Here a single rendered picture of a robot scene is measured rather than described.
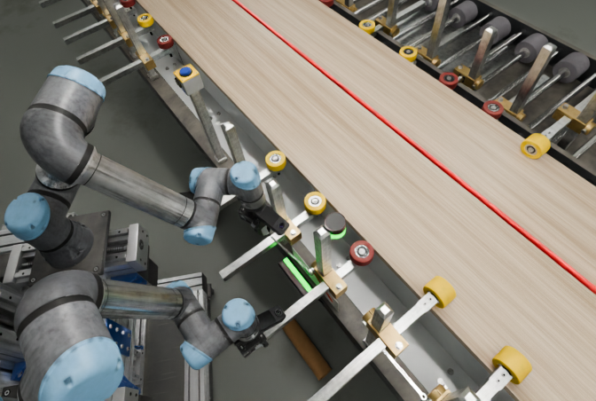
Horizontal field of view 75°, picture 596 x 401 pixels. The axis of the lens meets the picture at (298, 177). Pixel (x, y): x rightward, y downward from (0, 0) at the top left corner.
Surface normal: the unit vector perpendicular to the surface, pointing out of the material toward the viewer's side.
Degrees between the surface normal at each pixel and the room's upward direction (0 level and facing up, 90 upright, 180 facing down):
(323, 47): 0
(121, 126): 0
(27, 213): 8
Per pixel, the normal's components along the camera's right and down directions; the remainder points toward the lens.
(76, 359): 0.26, -0.69
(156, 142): -0.08, -0.55
